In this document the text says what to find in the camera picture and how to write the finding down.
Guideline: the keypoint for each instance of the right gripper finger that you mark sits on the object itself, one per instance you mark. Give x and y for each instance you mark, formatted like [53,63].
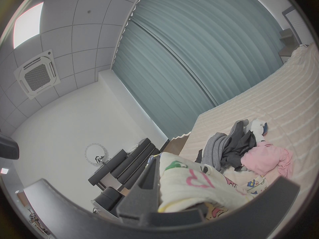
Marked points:
[139,200]

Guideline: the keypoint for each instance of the white printed pyjama top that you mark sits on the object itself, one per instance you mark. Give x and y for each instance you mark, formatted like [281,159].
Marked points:
[184,183]

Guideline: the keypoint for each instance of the pile of clothes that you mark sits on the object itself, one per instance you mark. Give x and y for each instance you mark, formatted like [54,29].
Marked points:
[214,148]

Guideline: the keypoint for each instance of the black round stool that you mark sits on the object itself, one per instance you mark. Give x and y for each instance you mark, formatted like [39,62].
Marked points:
[109,197]

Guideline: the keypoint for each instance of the round white-framed mirror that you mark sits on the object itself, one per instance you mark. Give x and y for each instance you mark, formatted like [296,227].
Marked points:
[91,152]

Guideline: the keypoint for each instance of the blue-green curtain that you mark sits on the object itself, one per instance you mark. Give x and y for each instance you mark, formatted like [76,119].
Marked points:
[199,33]
[154,83]

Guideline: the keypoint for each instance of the pink garment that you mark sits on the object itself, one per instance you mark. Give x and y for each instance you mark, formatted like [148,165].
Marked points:
[261,158]

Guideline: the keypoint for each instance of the white ceiling air conditioner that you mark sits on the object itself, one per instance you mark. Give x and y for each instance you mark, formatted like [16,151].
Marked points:
[37,75]

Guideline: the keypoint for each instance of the bed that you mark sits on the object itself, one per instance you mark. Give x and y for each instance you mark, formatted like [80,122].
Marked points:
[274,103]

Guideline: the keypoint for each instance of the ceiling light panel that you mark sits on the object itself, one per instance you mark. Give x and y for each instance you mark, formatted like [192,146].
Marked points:
[27,26]

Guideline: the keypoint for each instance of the grey bedside table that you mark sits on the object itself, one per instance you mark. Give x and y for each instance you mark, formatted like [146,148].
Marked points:
[285,51]

